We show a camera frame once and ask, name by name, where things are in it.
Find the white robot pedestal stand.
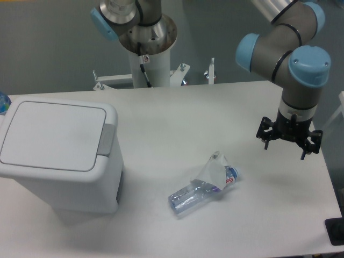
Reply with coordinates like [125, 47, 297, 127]
[92, 51, 219, 91]

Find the white trash can lid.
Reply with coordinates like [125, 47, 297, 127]
[1, 99, 106, 172]

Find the white frame at right edge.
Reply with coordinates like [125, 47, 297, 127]
[322, 91, 343, 131]

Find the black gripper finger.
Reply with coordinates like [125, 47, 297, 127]
[297, 130, 323, 160]
[256, 117, 280, 150]

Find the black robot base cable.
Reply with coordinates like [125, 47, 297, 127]
[136, 42, 153, 88]

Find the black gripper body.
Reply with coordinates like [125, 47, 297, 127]
[274, 110, 312, 144]

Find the black device at table edge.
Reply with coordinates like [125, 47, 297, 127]
[325, 218, 343, 246]

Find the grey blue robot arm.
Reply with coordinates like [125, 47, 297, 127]
[90, 1, 331, 155]

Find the crushed clear plastic bottle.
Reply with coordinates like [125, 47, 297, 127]
[167, 152, 239, 217]

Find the white plastic trash can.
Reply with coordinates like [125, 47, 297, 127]
[1, 96, 124, 213]

